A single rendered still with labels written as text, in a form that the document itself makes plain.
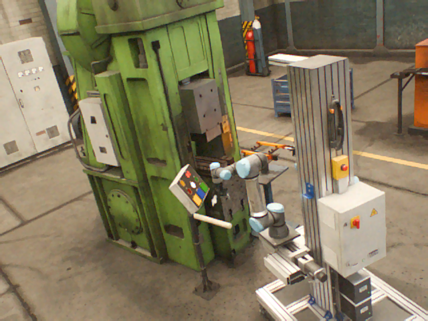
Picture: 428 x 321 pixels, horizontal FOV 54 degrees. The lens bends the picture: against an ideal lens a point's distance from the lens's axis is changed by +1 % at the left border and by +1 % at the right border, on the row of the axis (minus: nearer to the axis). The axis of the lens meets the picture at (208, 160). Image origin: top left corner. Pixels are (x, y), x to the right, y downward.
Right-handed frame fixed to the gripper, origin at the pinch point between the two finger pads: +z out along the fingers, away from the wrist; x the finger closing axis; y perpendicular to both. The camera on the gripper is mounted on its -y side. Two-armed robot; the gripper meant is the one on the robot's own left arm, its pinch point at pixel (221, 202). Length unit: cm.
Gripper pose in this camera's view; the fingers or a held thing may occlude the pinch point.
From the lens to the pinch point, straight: 335.2
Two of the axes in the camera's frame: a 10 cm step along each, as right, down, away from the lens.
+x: 8.9, -3.2, 3.3
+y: 4.3, 2.9, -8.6
